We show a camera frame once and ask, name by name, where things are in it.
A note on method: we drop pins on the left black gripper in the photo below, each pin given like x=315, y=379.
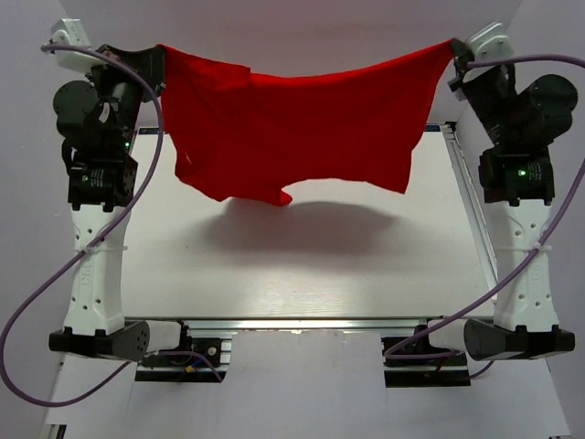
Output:
x=146, y=62

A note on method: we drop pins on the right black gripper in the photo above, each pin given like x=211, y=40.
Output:
x=460, y=85

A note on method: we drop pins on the red t-shirt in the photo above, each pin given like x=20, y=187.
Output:
x=238, y=133

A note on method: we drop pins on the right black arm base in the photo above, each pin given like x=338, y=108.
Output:
x=424, y=373

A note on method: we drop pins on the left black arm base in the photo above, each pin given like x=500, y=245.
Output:
x=202, y=356

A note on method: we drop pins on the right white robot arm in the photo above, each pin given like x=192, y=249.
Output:
x=517, y=178

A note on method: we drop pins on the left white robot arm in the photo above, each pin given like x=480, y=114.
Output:
x=101, y=194

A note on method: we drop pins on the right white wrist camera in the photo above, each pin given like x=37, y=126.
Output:
x=490, y=43

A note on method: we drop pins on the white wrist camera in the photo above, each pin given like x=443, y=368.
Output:
x=71, y=33
x=490, y=43

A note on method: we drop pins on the aluminium right side rail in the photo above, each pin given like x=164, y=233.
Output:
x=471, y=203

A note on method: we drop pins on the aluminium rail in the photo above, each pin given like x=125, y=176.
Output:
x=244, y=324
x=471, y=203

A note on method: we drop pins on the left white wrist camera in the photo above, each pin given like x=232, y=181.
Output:
x=71, y=33

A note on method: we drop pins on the aluminium front rail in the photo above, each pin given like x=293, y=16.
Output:
x=244, y=324

